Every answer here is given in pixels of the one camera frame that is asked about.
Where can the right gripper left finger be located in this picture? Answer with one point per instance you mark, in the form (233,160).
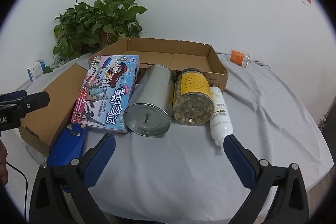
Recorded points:
(48,203)

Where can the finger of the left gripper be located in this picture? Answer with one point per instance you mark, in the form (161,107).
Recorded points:
(18,104)

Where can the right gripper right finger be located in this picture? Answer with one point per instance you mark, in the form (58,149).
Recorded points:
(289,204)

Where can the blue stapler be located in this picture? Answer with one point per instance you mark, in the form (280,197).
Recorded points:
(69,145)

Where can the colourful board game box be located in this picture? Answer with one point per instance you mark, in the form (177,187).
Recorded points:
(106,91)

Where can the white plastic bottle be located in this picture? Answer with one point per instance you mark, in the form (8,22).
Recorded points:
(220,122)

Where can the silver metal tin can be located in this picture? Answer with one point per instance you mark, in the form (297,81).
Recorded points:
(148,112)

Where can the yellow label glass jar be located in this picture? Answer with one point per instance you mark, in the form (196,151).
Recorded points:
(192,101)

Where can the person's left hand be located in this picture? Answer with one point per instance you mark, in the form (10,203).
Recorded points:
(3,167)

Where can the small brown cardboard box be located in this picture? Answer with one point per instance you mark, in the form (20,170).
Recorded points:
(41,128)

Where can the blue white medicine box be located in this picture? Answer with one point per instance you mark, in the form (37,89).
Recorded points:
(37,70)

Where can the large open cardboard box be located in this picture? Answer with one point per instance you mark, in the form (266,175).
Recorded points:
(177,55)

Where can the green potted plant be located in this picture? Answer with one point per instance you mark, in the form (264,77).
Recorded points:
(84,29)

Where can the grey table cloth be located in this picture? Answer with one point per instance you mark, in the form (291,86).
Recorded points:
(183,177)

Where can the orange clear plastic jar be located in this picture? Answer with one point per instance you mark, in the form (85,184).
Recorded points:
(239,57)

